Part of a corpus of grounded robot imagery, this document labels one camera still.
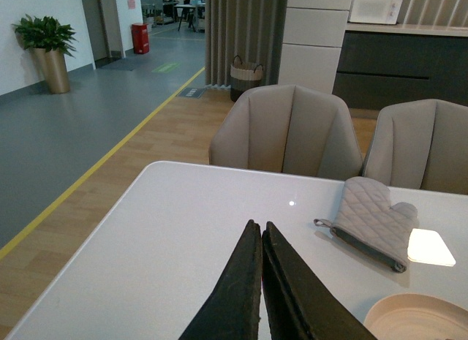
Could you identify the grey pleated curtain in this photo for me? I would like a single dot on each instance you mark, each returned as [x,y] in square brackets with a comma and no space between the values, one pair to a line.
[251,29]

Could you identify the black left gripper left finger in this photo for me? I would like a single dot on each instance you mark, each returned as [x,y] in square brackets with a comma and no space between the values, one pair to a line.
[232,310]

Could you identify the gold plant pot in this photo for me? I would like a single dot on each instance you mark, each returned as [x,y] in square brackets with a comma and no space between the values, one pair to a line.
[53,66]

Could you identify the green potted plant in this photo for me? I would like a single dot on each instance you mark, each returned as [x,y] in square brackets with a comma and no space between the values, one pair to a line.
[45,33]

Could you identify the beige chair right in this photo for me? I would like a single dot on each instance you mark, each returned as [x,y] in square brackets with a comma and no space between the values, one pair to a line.
[420,145]

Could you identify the woven basket with handles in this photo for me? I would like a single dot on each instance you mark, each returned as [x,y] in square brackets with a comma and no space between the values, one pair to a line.
[244,76]

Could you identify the pink wall sign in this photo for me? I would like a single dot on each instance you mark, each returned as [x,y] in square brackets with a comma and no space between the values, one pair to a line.
[131,4]

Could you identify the distant white table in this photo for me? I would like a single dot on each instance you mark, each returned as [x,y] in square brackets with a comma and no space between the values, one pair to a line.
[195,15]

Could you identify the white drawer cabinet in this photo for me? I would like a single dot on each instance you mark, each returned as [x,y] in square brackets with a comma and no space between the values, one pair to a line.
[312,40]

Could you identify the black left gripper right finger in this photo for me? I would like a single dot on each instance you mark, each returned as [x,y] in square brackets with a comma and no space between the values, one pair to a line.
[298,304]

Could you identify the grey quilted oven mitt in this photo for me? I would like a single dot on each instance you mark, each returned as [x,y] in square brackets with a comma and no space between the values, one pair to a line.
[368,221]

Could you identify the white microwave oven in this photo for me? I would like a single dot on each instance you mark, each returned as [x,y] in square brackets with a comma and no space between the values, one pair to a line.
[384,12]

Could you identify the beige chair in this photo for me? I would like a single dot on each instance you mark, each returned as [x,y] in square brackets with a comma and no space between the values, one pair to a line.
[420,145]
[288,129]

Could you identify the red bin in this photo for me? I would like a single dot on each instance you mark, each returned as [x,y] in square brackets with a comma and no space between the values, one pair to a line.
[140,38]

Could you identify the dark kitchen counter cabinet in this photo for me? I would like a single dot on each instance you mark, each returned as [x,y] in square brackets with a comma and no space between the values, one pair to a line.
[377,69]

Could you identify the beige round plate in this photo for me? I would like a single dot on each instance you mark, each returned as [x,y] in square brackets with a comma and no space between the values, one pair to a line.
[416,316]

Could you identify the beige chair left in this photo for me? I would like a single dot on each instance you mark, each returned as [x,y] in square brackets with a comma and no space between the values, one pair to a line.
[288,129]

